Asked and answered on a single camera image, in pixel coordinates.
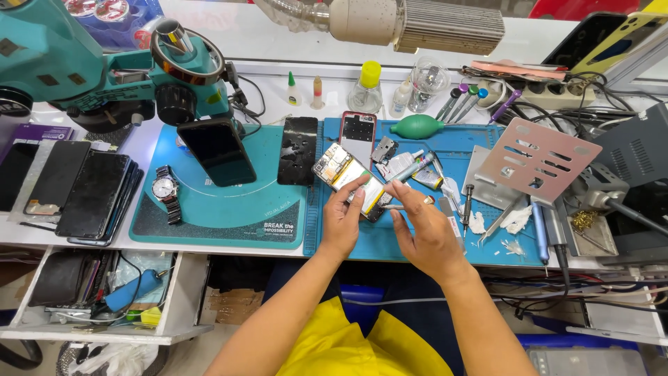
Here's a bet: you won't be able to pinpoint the person's right hand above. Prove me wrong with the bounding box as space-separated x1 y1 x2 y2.
383 180 474 286

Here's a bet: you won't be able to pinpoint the person's left hand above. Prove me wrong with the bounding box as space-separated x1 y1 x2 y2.
319 174 372 262

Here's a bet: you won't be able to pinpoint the phone with battery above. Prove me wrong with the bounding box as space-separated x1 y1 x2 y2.
312 142 395 224

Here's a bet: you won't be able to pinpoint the metal pry tool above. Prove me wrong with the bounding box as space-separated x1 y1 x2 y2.
438 196 468 257

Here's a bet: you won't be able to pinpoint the black screwdriver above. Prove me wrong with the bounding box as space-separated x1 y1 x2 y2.
461 184 475 242

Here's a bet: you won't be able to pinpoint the yellow label glue tube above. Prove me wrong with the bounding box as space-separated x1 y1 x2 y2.
411 166 445 192

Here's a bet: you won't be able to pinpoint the metal tweezers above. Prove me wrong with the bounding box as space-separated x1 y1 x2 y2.
477 195 524 247

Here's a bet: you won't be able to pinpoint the grey glue tube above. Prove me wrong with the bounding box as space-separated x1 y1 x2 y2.
387 152 436 185

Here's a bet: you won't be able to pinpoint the white glue tube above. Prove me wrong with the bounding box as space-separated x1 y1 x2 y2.
376 149 425 181

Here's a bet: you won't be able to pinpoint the black phone screen panel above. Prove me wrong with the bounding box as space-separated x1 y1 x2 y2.
277 116 319 187

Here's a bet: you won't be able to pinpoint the blue stool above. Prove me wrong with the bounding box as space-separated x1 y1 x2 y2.
339 284 388 336

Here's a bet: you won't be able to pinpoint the small metal phone part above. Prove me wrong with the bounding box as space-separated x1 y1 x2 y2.
371 137 400 164

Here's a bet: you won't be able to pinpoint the large white tissue piece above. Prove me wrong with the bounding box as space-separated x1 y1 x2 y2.
499 204 533 235

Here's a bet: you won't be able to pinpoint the blue repair mat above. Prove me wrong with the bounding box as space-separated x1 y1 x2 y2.
303 117 547 267

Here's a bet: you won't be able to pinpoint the green air blower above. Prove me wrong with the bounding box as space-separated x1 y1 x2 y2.
389 114 447 140

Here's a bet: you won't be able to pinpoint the teal microscope base mat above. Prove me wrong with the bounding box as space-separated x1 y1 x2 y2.
129 123 309 250

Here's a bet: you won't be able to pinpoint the person's yellow shirt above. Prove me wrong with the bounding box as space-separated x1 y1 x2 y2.
276 296 455 376

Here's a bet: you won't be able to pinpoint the small syringe tube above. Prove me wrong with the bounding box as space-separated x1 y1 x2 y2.
310 75 326 111

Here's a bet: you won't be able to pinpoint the perforated metal plate stand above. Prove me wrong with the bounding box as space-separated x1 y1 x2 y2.
461 117 604 211

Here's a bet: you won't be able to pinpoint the purple cap screwdriver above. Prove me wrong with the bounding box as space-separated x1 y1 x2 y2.
435 84 469 122

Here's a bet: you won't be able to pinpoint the clear bottle yellow cap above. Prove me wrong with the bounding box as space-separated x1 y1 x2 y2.
347 60 384 115

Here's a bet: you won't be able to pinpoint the green cap screwdriver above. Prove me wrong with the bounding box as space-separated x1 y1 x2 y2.
446 85 480 124

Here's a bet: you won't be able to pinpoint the blue cap screwdriver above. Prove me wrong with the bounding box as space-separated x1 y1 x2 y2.
455 88 490 124

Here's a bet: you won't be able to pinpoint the small white bottle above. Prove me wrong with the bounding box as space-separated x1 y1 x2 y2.
388 78 413 120

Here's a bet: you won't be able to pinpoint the white bottle green tip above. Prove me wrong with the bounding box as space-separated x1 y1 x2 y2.
285 71 303 107

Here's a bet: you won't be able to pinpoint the black smartphone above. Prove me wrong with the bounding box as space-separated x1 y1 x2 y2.
176 117 257 188

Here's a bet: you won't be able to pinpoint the clear glass jar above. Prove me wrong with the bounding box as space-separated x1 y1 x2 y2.
407 56 451 114

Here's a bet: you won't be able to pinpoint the soldering iron holder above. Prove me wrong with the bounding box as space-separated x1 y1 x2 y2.
565 162 620 258

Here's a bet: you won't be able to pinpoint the silver wristwatch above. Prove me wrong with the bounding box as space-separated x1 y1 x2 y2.
151 165 183 226

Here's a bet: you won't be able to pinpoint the pink papers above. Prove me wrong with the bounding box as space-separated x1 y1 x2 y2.
461 60 570 83

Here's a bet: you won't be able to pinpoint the white power strip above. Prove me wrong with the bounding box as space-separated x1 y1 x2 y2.
476 78 597 111

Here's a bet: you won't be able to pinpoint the soldering iron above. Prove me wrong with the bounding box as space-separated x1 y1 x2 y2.
578 184 668 237

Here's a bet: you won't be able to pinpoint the blue bin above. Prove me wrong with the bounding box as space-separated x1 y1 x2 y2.
516 333 649 376

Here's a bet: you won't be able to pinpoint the ribbed beige lamp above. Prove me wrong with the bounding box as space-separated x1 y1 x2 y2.
253 0 506 56

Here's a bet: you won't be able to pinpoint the grey soldering station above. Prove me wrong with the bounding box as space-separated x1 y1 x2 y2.
589 102 668 190

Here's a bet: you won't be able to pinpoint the black phone leaning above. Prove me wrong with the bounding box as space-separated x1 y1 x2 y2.
541 11 628 70

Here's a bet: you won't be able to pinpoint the white drawer with tools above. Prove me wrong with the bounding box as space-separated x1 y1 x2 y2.
0 246 215 346

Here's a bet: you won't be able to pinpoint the stack of black phones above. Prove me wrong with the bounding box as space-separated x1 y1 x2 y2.
54 150 145 248

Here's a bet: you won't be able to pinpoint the white plastic bag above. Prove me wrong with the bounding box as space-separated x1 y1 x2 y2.
67 342 160 376

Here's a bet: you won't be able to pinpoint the yellow phone case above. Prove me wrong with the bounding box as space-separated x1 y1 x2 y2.
570 10 668 75

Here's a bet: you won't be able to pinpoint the black screen with copper edge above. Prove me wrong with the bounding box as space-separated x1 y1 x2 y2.
23 139 93 216

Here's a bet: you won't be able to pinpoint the blue pack of bottles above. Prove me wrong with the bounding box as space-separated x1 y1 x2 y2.
62 0 166 51

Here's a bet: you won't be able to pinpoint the teal microscope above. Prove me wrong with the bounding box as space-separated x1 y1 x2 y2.
0 0 247 134

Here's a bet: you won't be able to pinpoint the purple box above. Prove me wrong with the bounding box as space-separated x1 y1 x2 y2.
0 123 74 164

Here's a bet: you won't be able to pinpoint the black screen in plastic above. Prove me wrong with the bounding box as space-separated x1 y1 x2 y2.
0 141 41 213

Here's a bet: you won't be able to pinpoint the red phone frame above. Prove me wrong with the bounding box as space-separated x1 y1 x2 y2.
339 111 378 169

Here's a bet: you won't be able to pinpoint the blue handle tool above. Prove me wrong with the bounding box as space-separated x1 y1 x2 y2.
529 197 550 277

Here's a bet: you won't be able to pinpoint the grey handle tool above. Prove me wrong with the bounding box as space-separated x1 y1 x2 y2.
542 205 573 293

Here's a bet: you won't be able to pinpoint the purple handle screwdriver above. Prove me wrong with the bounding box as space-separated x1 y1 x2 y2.
488 89 523 125

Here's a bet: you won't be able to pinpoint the bundle of cables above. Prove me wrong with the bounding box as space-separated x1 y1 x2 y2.
483 269 668 320

